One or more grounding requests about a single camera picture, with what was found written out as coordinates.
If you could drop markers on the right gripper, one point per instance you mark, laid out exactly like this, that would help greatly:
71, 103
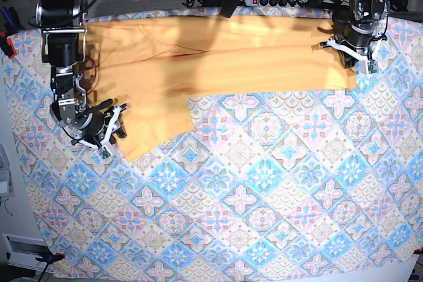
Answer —
98, 126

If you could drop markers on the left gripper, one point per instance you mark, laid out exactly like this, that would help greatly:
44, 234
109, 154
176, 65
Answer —
350, 55

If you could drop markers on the white power strip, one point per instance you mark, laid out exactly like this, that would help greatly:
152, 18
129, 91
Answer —
275, 3

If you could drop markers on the patterned blue tablecloth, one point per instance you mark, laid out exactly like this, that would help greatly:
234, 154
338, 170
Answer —
265, 186

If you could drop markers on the orange black clamp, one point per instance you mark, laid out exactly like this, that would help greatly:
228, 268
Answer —
49, 258

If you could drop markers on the yellow T-shirt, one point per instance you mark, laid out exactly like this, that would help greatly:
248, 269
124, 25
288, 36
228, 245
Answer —
155, 64

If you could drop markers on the red black clamp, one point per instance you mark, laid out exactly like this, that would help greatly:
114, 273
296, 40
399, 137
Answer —
7, 46

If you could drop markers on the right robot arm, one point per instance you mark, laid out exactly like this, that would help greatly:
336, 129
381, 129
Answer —
63, 31

